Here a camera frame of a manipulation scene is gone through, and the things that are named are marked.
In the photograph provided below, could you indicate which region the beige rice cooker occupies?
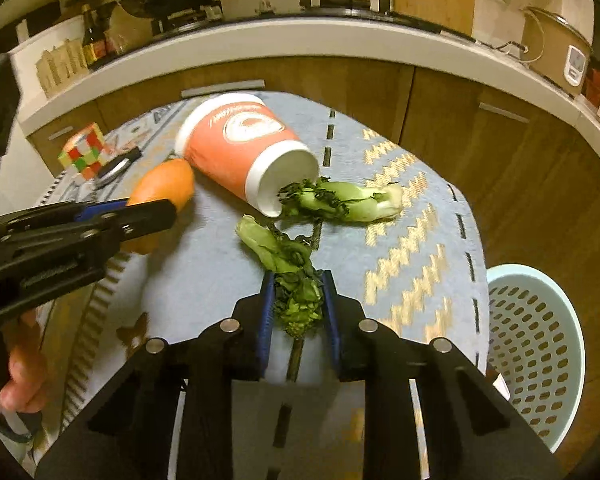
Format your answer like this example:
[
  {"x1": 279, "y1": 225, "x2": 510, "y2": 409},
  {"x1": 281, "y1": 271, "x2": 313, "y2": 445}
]
[{"x1": 522, "y1": 6, "x2": 595, "y2": 97}]

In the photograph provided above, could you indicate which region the person's left hand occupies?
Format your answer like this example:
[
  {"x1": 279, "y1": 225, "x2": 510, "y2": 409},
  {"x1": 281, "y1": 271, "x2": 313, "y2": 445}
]
[{"x1": 0, "y1": 310, "x2": 49, "y2": 414}]

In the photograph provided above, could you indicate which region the green bok choy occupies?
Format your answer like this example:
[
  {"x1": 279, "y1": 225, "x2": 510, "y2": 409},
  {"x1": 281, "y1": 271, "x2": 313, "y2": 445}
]
[
  {"x1": 277, "y1": 176, "x2": 405, "y2": 224},
  {"x1": 236, "y1": 214, "x2": 326, "y2": 339}
]

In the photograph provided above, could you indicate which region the light blue perforated basket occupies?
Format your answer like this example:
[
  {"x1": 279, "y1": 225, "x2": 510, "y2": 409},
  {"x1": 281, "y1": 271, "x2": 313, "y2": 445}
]
[{"x1": 485, "y1": 263, "x2": 587, "y2": 454}]

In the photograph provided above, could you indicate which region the grey gold patterned tablecloth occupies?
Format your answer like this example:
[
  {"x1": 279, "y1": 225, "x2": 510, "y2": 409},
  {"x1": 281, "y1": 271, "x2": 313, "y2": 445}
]
[{"x1": 0, "y1": 92, "x2": 492, "y2": 480}]

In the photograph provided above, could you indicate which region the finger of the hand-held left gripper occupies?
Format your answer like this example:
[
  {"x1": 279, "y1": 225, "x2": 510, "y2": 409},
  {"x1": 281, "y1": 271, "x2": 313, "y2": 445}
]
[
  {"x1": 0, "y1": 199, "x2": 178, "y2": 328},
  {"x1": 0, "y1": 200, "x2": 131, "y2": 241}
]

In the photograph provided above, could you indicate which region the orange white paper cup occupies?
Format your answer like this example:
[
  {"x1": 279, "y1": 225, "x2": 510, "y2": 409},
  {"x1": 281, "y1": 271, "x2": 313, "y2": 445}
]
[{"x1": 174, "y1": 92, "x2": 321, "y2": 219}]

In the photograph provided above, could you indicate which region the orange mango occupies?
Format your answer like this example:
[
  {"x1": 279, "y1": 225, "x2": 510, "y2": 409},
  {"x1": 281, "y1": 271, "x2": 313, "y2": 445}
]
[{"x1": 125, "y1": 158, "x2": 196, "y2": 255}]

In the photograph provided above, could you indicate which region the small black handled tool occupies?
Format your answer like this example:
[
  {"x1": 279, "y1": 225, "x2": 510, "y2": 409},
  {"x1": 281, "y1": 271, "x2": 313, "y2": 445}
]
[{"x1": 96, "y1": 146, "x2": 144, "y2": 184}]

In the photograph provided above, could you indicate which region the dark sauce bottle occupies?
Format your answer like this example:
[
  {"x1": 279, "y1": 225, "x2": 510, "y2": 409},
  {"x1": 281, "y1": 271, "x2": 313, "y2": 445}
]
[{"x1": 81, "y1": 4, "x2": 109, "y2": 68}]

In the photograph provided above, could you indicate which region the colourful puzzle cube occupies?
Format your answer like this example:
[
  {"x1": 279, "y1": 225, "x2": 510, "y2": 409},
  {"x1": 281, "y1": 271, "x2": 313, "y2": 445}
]
[{"x1": 57, "y1": 122, "x2": 112, "y2": 181}]

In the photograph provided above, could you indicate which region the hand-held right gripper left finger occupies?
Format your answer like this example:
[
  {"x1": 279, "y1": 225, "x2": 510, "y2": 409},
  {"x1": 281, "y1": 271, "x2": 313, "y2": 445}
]
[{"x1": 35, "y1": 272, "x2": 277, "y2": 480}]

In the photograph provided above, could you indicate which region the black gas stove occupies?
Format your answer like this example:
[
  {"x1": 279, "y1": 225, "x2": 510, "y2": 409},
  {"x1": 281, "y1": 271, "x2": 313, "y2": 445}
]
[{"x1": 150, "y1": 0, "x2": 476, "y2": 41}]

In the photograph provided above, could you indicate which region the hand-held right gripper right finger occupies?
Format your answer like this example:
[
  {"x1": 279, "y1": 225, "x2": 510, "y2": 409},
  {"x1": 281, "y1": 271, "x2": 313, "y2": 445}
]
[{"x1": 321, "y1": 270, "x2": 564, "y2": 480}]

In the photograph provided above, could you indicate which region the white yellow storage basket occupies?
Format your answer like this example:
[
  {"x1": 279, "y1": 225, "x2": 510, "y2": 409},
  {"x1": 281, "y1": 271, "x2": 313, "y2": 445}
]
[{"x1": 7, "y1": 15, "x2": 91, "y2": 101}]

